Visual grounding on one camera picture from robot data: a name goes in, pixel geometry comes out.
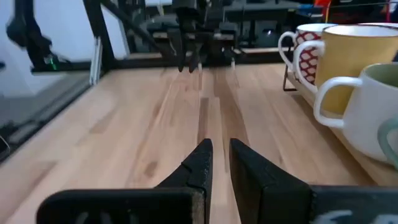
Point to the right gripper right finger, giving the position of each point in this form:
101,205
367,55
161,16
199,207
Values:
264,193

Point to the black device green light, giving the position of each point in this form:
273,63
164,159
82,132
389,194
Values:
28,40

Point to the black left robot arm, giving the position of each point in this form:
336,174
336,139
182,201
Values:
217,53

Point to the wooden shelf black frame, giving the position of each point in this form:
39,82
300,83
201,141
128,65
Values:
373,174

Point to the white mug green inside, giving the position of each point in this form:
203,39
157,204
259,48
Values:
367,118

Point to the silver metal bracket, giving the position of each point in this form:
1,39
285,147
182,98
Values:
95,62

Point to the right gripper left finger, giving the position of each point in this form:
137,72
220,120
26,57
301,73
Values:
200,174

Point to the cream white mug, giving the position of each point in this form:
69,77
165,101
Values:
351,62

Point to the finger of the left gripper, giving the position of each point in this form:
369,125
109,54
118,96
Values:
181,53
195,56

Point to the red white lattice mug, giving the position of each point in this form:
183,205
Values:
311,35

